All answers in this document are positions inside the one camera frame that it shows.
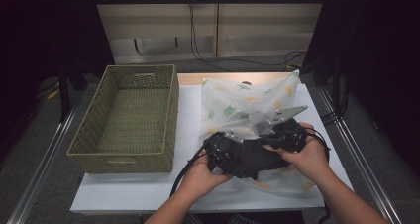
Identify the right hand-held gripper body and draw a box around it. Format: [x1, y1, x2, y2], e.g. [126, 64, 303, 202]
[268, 104, 309, 154]

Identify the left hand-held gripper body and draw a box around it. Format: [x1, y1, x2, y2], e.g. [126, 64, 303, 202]
[202, 131, 246, 172]

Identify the dark cloth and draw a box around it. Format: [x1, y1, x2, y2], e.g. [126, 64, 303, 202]
[227, 139, 291, 181]

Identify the leaf-print mesh laundry bag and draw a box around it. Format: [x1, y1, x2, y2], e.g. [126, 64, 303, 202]
[198, 69, 316, 193]

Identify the green woven basket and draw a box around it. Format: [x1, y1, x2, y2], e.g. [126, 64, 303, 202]
[67, 63, 180, 174]

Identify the person's right hand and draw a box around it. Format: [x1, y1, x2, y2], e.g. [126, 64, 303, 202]
[263, 122, 331, 185]

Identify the person's left hand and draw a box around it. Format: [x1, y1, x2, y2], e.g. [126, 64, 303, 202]
[184, 152, 232, 200]

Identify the black metal stand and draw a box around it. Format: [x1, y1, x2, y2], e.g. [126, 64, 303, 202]
[57, 61, 88, 123]
[331, 58, 348, 116]

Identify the person's striped clothing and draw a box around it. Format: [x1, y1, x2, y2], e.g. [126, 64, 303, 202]
[184, 213, 262, 224]

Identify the white table board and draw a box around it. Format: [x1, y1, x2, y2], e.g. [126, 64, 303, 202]
[69, 83, 355, 215]

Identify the black curtain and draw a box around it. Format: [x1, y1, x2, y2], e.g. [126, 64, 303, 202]
[301, 0, 420, 175]
[0, 0, 115, 153]

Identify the left hand-held gripper cable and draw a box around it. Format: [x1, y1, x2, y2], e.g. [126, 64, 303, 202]
[168, 153, 207, 198]

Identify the aluminium floor rail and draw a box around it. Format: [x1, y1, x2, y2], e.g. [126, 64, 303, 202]
[6, 84, 100, 224]
[318, 88, 402, 224]

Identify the black wall cable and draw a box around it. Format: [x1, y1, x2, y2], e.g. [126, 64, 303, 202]
[188, 2, 306, 73]

